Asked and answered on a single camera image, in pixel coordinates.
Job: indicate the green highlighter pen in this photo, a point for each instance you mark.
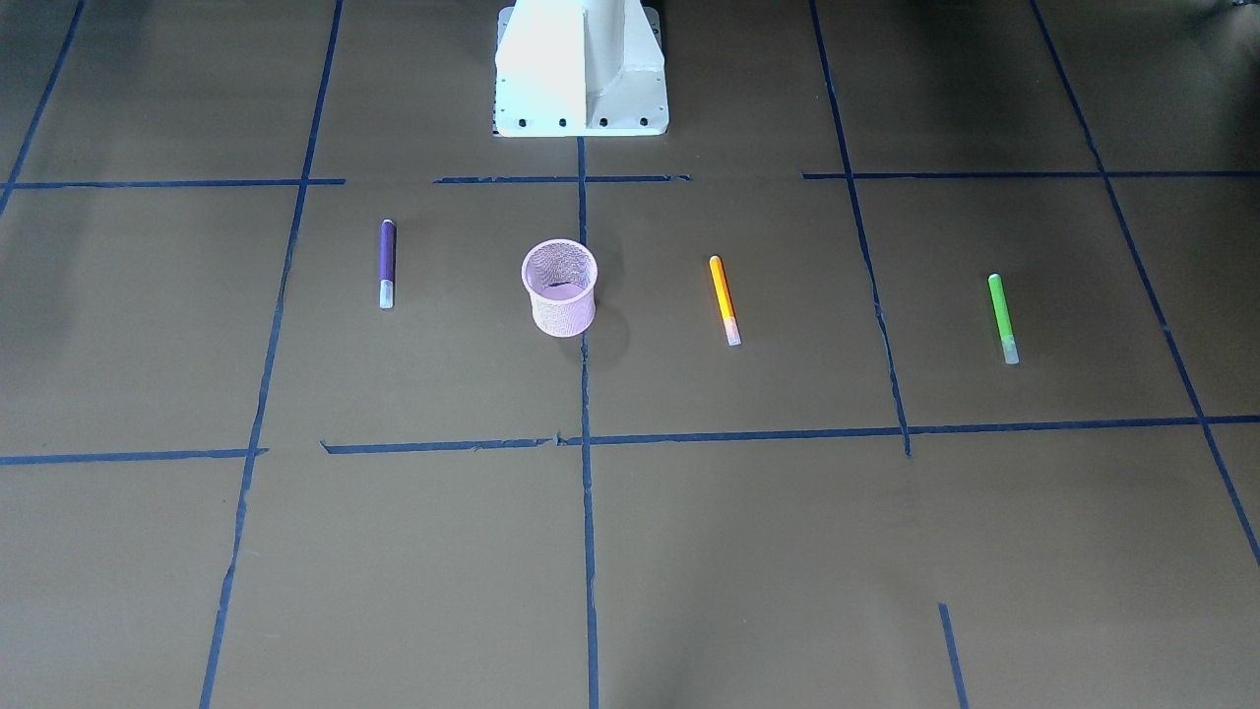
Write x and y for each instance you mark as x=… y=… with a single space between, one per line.
x=1003 y=321

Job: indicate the purple highlighter pen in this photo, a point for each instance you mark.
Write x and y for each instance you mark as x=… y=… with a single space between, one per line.
x=386 y=264

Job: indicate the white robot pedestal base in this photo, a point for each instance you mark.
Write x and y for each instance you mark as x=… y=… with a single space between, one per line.
x=579 y=68

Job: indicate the pink mesh pen holder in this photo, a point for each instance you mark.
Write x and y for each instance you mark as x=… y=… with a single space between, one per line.
x=560 y=277

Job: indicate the orange highlighter pen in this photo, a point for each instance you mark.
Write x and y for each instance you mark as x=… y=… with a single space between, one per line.
x=722 y=294

